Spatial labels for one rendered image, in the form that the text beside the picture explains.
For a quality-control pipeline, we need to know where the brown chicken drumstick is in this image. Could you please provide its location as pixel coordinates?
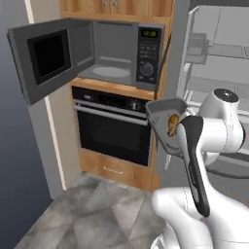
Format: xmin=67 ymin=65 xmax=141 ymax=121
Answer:
xmin=166 ymin=113 xmax=181 ymax=137

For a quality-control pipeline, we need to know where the grey microwave oven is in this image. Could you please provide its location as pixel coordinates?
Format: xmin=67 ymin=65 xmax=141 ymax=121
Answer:
xmin=77 ymin=18 xmax=166 ymax=92

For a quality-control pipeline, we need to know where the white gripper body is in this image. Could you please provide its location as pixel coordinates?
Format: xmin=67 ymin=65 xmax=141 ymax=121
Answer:
xmin=163 ymin=154 xmax=173 ymax=171

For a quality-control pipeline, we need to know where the silver oven handle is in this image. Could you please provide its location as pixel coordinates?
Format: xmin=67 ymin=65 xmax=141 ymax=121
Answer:
xmin=73 ymin=104 xmax=150 ymax=127

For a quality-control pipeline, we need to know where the grey open fridge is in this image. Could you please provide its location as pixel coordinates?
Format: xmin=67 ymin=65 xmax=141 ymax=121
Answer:
xmin=155 ymin=0 xmax=249 ymax=198

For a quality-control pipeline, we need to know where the black built-in oven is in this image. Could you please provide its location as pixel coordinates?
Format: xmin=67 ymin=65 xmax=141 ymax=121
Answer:
xmin=71 ymin=86 xmax=156 ymax=168

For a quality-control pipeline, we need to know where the silver drawer handle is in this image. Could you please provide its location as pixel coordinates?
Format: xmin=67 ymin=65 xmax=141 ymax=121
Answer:
xmin=102 ymin=164 xmax=125 ymax=176

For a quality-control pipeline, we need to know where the grey tupperware container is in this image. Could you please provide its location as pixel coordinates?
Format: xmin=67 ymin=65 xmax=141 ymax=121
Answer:
xmin=145 ymin=97 xmax=193 ymax=157

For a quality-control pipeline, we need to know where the wooden drawer front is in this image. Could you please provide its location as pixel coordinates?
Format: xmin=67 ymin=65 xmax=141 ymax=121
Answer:
xmin=78 ymin=148 xmax=154 ymax=192

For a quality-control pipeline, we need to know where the grey microwave door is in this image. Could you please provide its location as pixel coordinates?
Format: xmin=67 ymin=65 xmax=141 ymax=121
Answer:
xmin=7 ymin=17 xmax=95 ymax=107

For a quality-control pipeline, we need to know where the grey microwave turntable plate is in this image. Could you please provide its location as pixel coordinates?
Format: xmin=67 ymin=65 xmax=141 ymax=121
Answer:
xmin=90 ymin=66 xmax=132 ymax=79

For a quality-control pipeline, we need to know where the wooden cupboard door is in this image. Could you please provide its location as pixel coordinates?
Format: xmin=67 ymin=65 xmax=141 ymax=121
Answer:
xmin=110 ymin=0 xmax=175 ymax=18
xmin=59 ymin=0 xmax=111 ymax=15

